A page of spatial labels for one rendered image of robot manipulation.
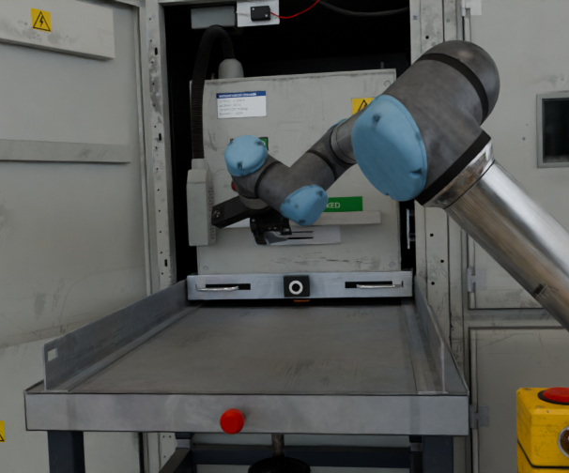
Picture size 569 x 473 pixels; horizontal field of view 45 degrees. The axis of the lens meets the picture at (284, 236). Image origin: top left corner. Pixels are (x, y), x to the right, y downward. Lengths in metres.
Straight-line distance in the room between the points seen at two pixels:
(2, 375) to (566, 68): 1.50
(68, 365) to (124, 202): 0.62
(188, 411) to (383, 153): 0.45
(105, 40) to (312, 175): 0.64
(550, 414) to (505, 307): 0.90
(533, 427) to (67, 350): 0.69
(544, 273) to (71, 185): 1.03
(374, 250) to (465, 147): 0.85
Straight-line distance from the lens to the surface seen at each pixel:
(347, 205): 1.63
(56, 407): 1.06
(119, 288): 1.64
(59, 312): 1.54
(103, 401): 1.03
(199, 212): 1.57
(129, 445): 1.79
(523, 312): 1.64
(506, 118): 1.60
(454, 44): 0.90
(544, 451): 0.74
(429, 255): 1.60
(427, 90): 0.83
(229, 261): 1.68
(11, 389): 1.87
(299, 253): 1.65
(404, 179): 0.82
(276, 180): 1.18
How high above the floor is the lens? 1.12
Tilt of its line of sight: 4 degrees down
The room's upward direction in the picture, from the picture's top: 2 degrees counter-clockwise
